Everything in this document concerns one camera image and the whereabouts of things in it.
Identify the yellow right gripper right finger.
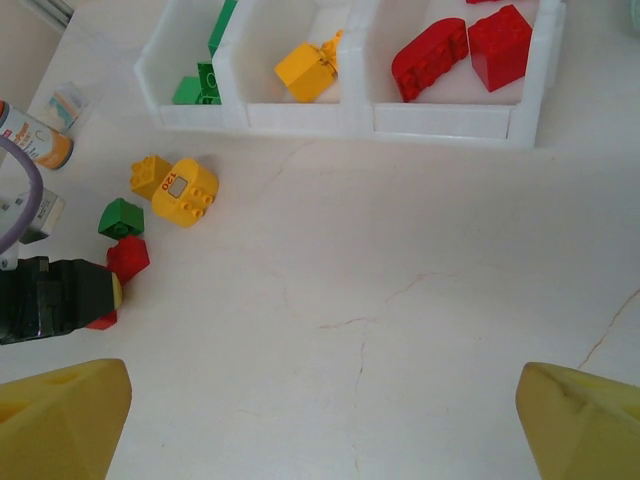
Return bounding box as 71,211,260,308
515,362,640,480

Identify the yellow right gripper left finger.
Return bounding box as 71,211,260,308
0,358,134,480

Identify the long green lego block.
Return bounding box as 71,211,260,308
206,0,239,57

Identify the small yellow lego piece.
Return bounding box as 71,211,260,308
321,29,346,57

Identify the red lego cube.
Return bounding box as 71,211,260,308
467,4,534,94

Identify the red rounded lego block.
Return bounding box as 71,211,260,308
390,17,471,104

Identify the small green lego block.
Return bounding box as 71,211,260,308
97,197,146,241

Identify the small yellow lego block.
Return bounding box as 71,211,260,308
130,154,174,202

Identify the yellow round lego with window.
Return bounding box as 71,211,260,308
150,157,221,231

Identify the white bottle orange cap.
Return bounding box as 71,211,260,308
0,98,76,172

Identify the clear plastic sachet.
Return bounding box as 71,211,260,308
30,80,104,137

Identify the white plastic bin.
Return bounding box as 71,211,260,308
213,0,375,139
133,0,250,132
347,0,568,151

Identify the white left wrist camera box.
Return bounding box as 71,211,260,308
0,185,67,272

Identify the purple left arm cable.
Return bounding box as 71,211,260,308
0,135,46,255

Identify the aluminium frame post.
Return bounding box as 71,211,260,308
19,0,77,29

